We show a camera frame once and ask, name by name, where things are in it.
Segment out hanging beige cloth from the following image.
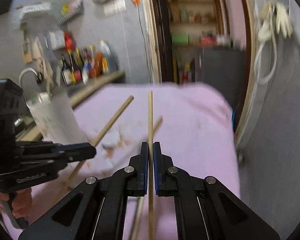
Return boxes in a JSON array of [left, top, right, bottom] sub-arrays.
[[32, 36, 53, 94]]

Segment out wooden knife board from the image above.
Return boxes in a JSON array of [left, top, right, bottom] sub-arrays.
[[20, 23, 33, 64]]

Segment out wooden door frame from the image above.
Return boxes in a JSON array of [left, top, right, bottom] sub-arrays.
[[142, 0, 267, 150]]

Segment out white paper box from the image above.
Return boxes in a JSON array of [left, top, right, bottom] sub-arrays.
[[49, 30, 65, 50]]

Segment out clear oil jug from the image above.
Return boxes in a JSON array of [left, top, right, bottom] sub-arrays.
[[100, 40, 111, 74]]

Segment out chrome faucet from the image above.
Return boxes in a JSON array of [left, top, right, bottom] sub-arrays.
[[18, 67, 42, 87]]

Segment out wooden chopstick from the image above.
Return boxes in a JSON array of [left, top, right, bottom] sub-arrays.
[[148, 91, 154, 240], [128, 115, 164, 240], [61, 95, 134, 192]]

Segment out soy sauce bottle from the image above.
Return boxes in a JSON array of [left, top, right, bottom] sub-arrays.
[[67, 49, 82, 83]]

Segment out dark wine bottle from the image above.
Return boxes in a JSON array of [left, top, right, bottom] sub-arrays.
[[61, 55, 73, 86]]

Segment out cream rubber gloves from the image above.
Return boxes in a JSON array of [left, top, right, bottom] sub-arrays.
[[258, 0, 293, 42]]

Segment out dark grey cabinet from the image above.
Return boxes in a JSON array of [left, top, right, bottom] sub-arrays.
[[194, 47, 247, 108]]

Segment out left hand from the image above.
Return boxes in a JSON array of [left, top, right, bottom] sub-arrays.
[[0, 188, 32, 218]]

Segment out white hose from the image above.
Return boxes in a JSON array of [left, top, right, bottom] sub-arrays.
[[253, 33, 278, 85]]

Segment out red plastic bag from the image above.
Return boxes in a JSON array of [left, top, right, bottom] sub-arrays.
[[64, 33, 74, 51]]

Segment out wooden shelf unit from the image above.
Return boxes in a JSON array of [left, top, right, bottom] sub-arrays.
[[166, 0, 230, 47]]

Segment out white wall socket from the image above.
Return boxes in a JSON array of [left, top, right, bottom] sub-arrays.
[[103, 0, 126, 16]]

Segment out white wall rack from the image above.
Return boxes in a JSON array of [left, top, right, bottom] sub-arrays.
[[19, 2, 52, 20]]

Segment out white plastic utensil holder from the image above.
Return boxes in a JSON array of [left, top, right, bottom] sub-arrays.
[[26, 88, 88, 145]]

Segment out pink floral tablecloth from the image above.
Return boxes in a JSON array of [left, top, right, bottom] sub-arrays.
[[2, 81, 241, 240]]

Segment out grey wall shelf basket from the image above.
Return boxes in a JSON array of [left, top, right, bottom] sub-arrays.
[[58, 0, 84, 25]]

